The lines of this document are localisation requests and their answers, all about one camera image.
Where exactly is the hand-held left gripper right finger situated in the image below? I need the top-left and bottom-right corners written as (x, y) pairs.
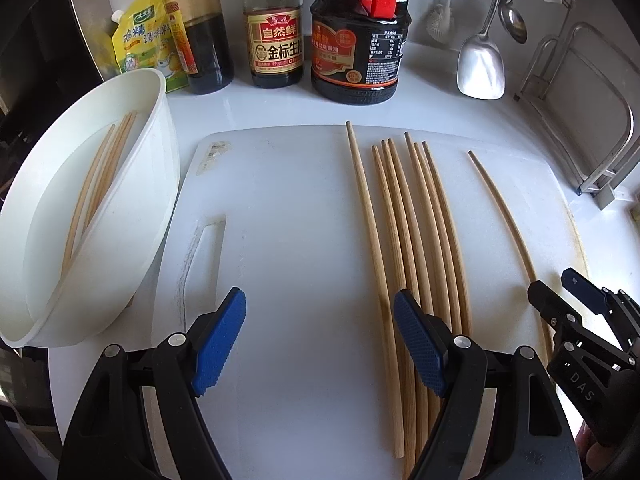
top-left (394, 289), bottom-right (583, 480)

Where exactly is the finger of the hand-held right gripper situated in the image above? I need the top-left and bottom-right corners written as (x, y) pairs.
top-left (528, 281), bottom-right (583, 328)
top-left (561, 267), bottom-right (608, 313)

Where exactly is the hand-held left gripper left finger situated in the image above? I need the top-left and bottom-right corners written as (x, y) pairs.
top-left (57, 287), bottom-right (247, 480)

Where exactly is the tan wooden chopstick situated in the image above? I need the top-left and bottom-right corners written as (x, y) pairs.
top-left (85, 111), bottom-right (137, 233)
top-left (468, 151), bottom-right (553, 346)
top-left (75, 116), bottom-right (129, 261)
top-left (61, 124), bottom-right (117, 279)

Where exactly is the row of wooden chopsticks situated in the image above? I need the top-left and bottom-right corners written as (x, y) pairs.
top-left (346, 121), bottom-right (473, 480)

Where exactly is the round white plastic basin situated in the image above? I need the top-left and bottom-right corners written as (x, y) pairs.
top-left (0, 67), bottom-right (182, 348)

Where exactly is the person's right hand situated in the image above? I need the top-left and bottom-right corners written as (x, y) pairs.
top-left (576, 427), bottom-right (601, 463)

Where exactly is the white plastic cutting board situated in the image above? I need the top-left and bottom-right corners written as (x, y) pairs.
top-left (150, 125), bottom-right (588, 480)

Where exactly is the metal spatula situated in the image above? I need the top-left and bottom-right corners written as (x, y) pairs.
top-left (456, 0), bottom-right (517, 101)

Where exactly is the metal ladle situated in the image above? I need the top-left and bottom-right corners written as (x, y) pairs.
top-left (499, 0), bottom-right (529, 44)

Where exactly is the dark vinegar bottle yellow cap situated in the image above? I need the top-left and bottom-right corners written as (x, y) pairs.
top-left (162, 0), bottom-right (235, 96)

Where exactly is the white bottle brush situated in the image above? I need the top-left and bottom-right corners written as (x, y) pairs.
top-left (426, 0), bottom-right (457, 43)

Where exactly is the yellow seasoning pouch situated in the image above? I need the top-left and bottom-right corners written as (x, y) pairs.
top-left (111, 0), bottom-right (188, 93)

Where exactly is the clear bottle brown label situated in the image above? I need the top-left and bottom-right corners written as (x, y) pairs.
top-left (242, 0), bottom-right (305, 89)

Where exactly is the black range hood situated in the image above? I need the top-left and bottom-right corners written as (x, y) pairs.
top-left (0, 0), bottom-right (116, 128)

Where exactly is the metal wire rack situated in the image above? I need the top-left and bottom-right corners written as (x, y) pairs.
top-left (515, 22), bottom-right (640, 211)

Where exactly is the soy sauce jug red handle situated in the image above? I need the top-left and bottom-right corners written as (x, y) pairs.
top-left (309, 0), bottom-right (416, 106)

